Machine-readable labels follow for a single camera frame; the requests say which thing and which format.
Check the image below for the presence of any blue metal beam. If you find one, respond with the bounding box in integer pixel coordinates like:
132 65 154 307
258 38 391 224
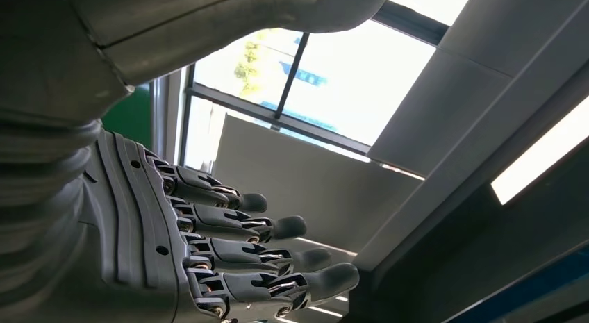
441 245 589 323

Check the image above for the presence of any ceiling light strip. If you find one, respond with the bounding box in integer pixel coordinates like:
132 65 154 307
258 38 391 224
490 96 589 206

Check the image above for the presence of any dark window frame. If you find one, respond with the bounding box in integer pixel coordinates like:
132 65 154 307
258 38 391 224
176 0 449 167

